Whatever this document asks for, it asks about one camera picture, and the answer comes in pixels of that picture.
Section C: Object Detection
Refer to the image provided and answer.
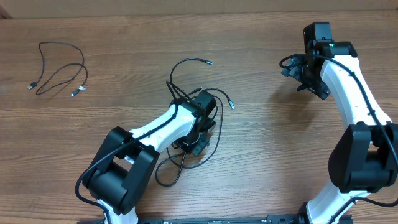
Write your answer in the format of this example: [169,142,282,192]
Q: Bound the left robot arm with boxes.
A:
[76,90,216,223]

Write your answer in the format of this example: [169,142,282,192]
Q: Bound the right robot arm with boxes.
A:
[275,22,397,223]

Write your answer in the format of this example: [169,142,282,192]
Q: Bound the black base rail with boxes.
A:
[77,213,354,224]

